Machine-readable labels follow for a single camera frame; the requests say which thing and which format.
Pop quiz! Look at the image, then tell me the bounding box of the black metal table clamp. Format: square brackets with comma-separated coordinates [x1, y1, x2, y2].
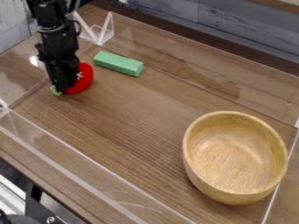
[23, 185, 66, 224]

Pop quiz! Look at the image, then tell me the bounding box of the red plush strawberry toy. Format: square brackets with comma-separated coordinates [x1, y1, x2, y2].
[50, 62, 93, 96]

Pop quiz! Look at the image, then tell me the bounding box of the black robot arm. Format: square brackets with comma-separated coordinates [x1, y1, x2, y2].
[25, 0, 79, 92]

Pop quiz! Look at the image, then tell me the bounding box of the black cable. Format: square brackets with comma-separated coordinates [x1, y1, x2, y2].
[0, 208, 10, 224]

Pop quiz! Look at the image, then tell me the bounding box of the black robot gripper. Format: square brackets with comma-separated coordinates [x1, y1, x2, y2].
[34, 21, 79, 93]

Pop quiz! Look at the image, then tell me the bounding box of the clear acrylic tray wall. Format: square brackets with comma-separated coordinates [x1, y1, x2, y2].
[0, 105, 194, 224]

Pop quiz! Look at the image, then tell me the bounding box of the wooden bowl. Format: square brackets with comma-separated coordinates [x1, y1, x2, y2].
[181, 111, 288, 205]

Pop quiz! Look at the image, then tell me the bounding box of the green rectangular block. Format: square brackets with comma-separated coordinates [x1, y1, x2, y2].
[93, 51, 144, 77]

